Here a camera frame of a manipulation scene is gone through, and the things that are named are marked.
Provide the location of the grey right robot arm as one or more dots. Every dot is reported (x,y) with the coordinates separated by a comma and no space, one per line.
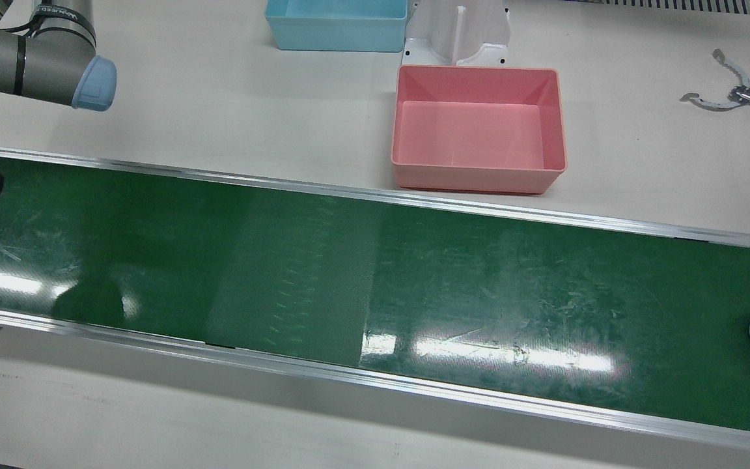
(36,62)

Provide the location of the green conveyor belt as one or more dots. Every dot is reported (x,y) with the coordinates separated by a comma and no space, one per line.
(349,273)

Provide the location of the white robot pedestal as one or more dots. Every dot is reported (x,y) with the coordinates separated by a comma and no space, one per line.
(433,32)

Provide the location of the pink plastic box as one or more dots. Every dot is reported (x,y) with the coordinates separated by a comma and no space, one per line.
(479,130)

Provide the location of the blue plastic box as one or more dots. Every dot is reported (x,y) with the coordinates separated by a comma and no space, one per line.
(336,36)

